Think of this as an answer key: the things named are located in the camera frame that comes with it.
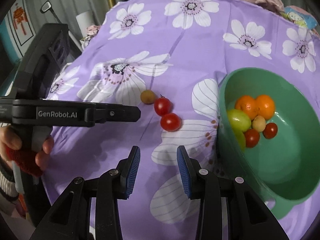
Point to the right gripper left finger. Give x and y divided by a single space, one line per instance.
129 169

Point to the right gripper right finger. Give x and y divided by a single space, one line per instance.
189 172

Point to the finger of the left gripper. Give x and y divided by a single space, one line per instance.
101 113

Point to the yellow cherry tomato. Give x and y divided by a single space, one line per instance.
148 97
259 123

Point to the red cherry tomato stemmed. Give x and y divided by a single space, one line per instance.
162 106

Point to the orange mandarin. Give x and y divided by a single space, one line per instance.
266 106
248 105

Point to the green plastic bowl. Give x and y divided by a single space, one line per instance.
286 167

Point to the person left hand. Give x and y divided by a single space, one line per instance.
9 139

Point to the purple floral tablecloth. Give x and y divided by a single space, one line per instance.
182 50

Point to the white paper roll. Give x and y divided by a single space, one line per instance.
85 20

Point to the cartoon print pillow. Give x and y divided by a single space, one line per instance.
299 17

